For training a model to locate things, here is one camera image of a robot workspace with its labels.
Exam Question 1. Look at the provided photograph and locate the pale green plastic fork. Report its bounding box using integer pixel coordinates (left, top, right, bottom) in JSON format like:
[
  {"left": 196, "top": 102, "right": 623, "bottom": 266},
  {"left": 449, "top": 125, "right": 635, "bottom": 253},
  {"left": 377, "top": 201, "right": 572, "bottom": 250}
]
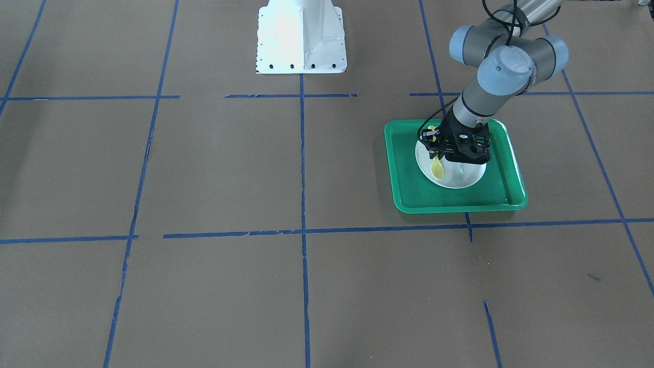
[{"left": 453, "top": 163, "right": 465, "bottom": 188}]

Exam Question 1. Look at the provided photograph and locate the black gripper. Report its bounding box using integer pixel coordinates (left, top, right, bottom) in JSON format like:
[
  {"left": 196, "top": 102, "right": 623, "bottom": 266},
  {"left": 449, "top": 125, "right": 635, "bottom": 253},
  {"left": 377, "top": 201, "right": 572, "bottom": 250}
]
[{"left": 432, "top": 111, "right": 492, "bottom": 165}]

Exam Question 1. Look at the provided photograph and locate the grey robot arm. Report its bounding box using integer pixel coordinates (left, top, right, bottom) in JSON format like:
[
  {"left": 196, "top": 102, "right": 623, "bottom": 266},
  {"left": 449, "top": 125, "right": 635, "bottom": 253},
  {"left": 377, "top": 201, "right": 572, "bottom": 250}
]
[{"left": 416, "top": 1, "right": 570, "bottom": 165}]

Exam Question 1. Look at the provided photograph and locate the yellow plastic spoon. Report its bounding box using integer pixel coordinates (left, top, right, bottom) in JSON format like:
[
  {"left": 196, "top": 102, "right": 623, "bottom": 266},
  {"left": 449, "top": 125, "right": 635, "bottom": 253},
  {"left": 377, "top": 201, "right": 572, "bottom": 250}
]
[{"left": 421, "top": 125, "right": 445, "bottom": 180}]

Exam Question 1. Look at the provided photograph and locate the white round plate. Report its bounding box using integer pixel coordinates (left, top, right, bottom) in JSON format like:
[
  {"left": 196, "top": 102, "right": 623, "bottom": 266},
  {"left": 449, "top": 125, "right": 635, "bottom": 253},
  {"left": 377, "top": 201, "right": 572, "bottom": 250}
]
[{"left": 415, "top": 142, "right": 486, "bottom": 189}]

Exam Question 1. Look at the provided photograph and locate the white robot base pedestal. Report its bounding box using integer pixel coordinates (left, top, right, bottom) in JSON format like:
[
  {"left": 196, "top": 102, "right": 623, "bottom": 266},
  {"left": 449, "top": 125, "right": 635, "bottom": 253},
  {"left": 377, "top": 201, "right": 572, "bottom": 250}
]
[{"left": 255, "top": 1, "right": 348, "bottom": 75}]

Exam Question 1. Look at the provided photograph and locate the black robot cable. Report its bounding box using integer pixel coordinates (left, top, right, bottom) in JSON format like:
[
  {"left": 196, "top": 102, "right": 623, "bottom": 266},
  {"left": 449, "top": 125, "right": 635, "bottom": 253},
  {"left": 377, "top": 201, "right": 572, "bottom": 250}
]
[{"left": 417, "top": 0, "right": 527, "bottom": 149}]

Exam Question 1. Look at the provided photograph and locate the green plastic tray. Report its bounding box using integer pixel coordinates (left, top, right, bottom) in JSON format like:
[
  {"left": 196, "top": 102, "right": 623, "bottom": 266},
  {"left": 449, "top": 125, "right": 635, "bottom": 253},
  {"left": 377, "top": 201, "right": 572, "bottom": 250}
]
[{"left": 384, "top": 119, "right": 528, "bottom": 214}]

